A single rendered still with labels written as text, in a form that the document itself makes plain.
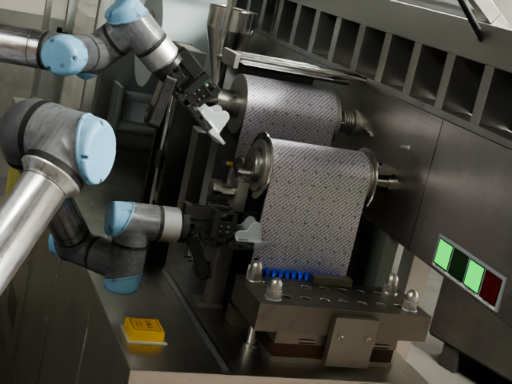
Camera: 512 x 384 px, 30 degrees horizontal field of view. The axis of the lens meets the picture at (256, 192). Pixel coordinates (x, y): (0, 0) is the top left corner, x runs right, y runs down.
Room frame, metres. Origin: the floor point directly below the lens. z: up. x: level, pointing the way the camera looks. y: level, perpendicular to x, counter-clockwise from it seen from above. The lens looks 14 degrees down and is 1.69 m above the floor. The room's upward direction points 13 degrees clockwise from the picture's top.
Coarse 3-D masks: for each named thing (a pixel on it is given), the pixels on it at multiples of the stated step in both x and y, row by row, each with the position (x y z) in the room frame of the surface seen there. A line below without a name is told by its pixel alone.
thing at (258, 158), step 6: (252, 150) 2.05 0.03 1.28; (258, 150) 2.05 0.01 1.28; (246, 156) 2.08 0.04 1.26; (252, 156) 2.04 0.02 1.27; (258, 156) 2.03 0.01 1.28; (246, 162) 2.07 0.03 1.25; (252, 162) 2.04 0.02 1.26; (258, 162) 2.02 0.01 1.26; (246, 168) 2.06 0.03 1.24; (252, 168) 2.03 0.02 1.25; (258, 168) 2.02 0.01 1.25; (252, 174) 2.02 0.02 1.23; (258, 174) 2.02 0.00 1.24; (252, 180) 2.03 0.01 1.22
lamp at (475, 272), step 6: (474, 264) 1.80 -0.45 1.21; (468, 270) 1.81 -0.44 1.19; (474, 270) 1.79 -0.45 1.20; (480, 270) 1.77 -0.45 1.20; (468, 276) 1.80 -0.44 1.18; (474, 276) 1.79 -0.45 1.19; (480, 276) 1.77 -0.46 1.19; (468, 282) 1.80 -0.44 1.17; (474, 282) 1.78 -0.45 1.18; (474, 288) 1.78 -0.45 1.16
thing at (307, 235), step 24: (264, 216) 2.01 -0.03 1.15; (288, 216) 2.03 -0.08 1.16; (312, 216) 2.05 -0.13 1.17; (336, 216) 2.07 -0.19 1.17; (288, 240) 2.03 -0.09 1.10; (312, 240) 2.05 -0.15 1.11; (336, 240) 2.07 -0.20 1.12; (264, 264) 2.01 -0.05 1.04; (288, 264) 2.04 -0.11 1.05; (312, 264) 2.06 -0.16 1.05; (336, 264) 2.08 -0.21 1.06
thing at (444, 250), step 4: (440, 240) 1.92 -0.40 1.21; (440, 244) 1.92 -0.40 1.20; (444, 244) 1.90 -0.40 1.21; (440, 248) 1.91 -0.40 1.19; (444, 248) 1.90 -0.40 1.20; (448, 248) 1.89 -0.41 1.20; (452, 248) 1.88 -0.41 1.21; (440, 252) 1.91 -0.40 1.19; (444, 252) 1.90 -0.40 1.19; (448, 252) 1.89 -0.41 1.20; (436, 256) 1.92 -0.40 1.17; (440, 256) 1.91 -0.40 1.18; (444, 256) 1.89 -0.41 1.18; (448, 256) 1.88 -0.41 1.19; (436, 260) 1.92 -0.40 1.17; (440, 260) 1.90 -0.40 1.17; (444, 260) 1.89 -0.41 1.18; (448, 260) 1.88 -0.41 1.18; (440, 264) 1.90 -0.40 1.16; (444, 264) 1.89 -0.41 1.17; (444, 268) 1.88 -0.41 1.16
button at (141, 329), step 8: (128, 320) 1.83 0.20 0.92; (136, 320) 1.83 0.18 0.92; (144, 320) 1.84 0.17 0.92; (152, 320) 1.85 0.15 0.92; (128, 328) 1.81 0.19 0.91; (136, 328) 1.79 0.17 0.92; (144, 328) 1.80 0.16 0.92; (152, 328) 1.81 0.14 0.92; (160, 328) 1.82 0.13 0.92; (128, 336) 1.80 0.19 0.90; (136, 336) 1.78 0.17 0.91; (144, 336) 1.79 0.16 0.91; (152, 336) 1.79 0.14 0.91; (160, 336) 1.80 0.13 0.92
